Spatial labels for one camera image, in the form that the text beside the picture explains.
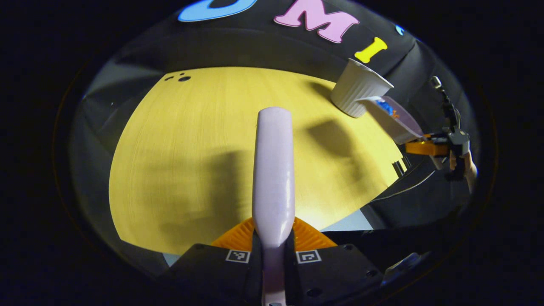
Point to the black desk edge bracket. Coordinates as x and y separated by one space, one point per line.
400 167

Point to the small pink broom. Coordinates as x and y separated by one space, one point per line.
274 170

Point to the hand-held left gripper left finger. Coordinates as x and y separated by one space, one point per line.
212 276

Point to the white ribbed garbage bin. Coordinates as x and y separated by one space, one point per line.
357 89

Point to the black backdrop cloth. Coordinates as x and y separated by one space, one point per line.
276 46

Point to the pale pink dustpan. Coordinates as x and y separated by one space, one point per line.
403 125

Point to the blue paper scrap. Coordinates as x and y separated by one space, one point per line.
386 107

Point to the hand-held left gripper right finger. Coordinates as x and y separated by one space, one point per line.
335 276

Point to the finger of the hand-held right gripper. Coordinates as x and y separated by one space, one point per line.
427 146

